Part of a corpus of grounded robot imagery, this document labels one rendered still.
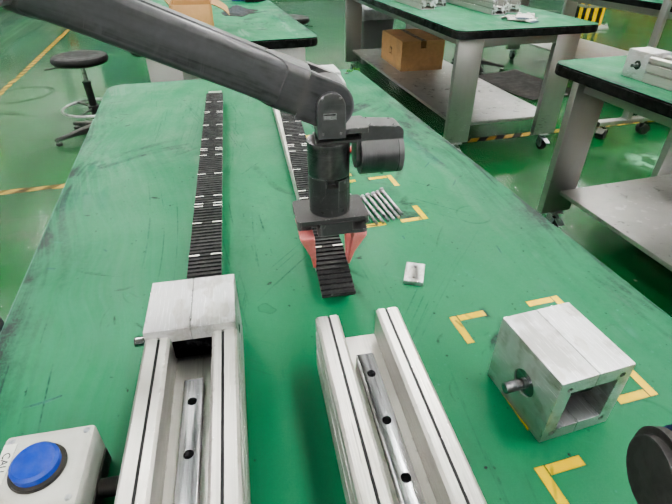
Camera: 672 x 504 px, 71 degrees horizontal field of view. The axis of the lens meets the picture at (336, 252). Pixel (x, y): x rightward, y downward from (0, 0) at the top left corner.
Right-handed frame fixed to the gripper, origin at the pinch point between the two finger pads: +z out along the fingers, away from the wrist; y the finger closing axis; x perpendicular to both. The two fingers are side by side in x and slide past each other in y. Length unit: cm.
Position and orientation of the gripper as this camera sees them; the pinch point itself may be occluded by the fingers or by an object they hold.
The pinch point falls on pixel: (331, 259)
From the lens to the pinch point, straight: 72.6
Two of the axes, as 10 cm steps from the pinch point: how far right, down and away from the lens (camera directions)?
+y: 9.8, -1.2, 1.5
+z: 0.1, 8.2, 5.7
